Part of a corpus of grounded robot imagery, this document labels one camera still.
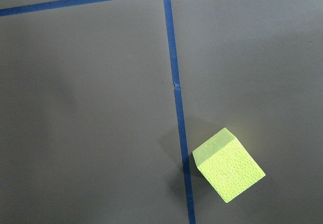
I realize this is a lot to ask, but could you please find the yellow foam block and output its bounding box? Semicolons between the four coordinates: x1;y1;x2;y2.
192;128;265;203

